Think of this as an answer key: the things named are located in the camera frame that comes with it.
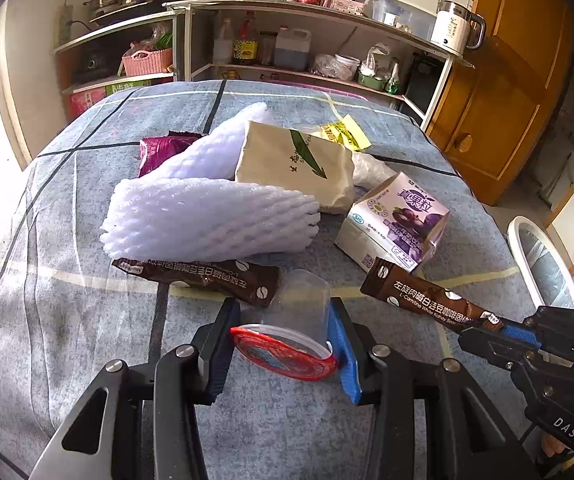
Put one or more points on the yellow seasoning packet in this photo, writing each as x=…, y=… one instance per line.
x=347, y=132

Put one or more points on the window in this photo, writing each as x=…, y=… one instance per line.
x=2, y=85

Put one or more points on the wide white shelf unit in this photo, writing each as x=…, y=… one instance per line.
x=188, y=45

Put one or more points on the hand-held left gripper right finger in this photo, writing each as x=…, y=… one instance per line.
x=342, y=355

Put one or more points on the black appliance with knob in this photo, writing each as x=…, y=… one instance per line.
x=94, y=62

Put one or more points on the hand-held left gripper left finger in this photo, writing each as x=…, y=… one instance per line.
x=219, y=355

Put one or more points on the pink cardboard box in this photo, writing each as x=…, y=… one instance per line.
x=87, y=102

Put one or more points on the pink utensil holder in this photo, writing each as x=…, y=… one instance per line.
x=347, y=6

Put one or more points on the red capped soy sauce bottle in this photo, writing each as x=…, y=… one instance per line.
x=245, y=47

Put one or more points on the pink woven basket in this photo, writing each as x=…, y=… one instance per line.
x=147, y=62

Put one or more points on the white electric kettle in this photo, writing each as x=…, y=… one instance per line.
x=449, y=30

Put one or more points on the purple snack wrapper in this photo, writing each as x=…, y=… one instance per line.
x=159, y=152

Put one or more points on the clear storage box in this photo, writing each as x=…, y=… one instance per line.
x=402, y=15

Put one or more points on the small white foam net sleeve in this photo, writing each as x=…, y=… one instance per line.
x=217, y=145

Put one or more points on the narrow white shelf unit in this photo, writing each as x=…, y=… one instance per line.
x=112, y=33

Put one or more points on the brown coffee sachet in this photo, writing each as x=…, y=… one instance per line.
x=417, y=295
x=217, y=277

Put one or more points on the clear plastic bottle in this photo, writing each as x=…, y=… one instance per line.
x=223, y=45

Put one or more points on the clear plastic cup red lid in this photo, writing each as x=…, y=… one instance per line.
x=282, y=355

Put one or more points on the purple milk carton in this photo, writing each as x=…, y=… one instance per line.
x=392, y=220

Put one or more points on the large white foam net sleeve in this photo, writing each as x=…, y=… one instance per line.
x=207, y=220

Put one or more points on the green bowl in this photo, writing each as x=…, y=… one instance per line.
x=371, y=82

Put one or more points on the wooden wardrobe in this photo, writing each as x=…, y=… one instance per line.
x=507, y=85

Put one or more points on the dark glass jar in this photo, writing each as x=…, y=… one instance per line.
x=266, y=50

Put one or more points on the white plastic tub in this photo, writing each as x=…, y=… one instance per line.
x=347, y=67

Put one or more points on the white plastic jug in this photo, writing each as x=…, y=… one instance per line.
x=292, y=52

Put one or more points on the black induction cooker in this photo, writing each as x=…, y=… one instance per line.
x=137, y=10

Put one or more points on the steel pan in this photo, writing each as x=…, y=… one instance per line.
x=104, y=2

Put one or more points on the small green bottle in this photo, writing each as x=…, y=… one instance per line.
x=393, y=80

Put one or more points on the green cardboard box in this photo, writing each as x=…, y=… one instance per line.
x=134, y=85

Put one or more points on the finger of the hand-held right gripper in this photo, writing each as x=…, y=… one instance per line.
x=492, y=350
x=522, y=335

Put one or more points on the crumpled clear plastic bag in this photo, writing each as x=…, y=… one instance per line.
x=324, y=66

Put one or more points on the beige tissue pack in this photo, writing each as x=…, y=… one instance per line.
x=287, y=170

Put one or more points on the white plastic bag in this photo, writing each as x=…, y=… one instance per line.
x=376, y=57

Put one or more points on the wall power strip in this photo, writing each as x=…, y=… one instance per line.
x=64, y=25

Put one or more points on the person's right hand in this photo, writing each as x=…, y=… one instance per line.
x=551, y=447

